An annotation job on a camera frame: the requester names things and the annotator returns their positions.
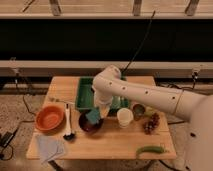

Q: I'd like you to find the black floor cable left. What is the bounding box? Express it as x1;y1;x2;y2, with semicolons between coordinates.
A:
0;71;37;162

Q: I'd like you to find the white cup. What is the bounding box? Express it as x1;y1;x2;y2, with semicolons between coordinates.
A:
117;108;133;128

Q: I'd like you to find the wooden table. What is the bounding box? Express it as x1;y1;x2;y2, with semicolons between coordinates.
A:
26;76;176;160

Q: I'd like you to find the green sponge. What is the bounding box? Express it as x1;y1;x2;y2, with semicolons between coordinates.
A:
86;108;101;125

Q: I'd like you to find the green plastic tray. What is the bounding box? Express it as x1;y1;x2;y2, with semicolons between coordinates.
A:
75;77;130;115

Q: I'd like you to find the green cucumber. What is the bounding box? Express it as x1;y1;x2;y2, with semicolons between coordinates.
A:
135;146;165;158

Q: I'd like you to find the black hanging cable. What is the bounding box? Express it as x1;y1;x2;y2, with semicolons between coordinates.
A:
120;10;157;75

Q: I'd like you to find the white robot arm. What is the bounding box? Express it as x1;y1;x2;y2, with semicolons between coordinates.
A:
92;65;213;171

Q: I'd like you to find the silver fork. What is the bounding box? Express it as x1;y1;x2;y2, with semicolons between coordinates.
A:
49;97;75;105

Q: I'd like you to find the purple bowl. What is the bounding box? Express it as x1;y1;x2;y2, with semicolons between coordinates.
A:
78;113;103;134

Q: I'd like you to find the yellow green toy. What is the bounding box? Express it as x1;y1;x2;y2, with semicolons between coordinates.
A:
144;107;156;116

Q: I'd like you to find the grey cloth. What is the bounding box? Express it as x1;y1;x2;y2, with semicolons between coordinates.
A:
36;135;66;164

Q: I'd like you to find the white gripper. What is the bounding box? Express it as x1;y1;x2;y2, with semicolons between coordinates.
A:
94;92;113;118

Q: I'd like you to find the bunch of red grapes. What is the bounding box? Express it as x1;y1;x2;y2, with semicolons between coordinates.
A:
143;113;160;134

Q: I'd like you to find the orange bowl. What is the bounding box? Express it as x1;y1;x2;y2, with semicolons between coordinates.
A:
35;105;64;132

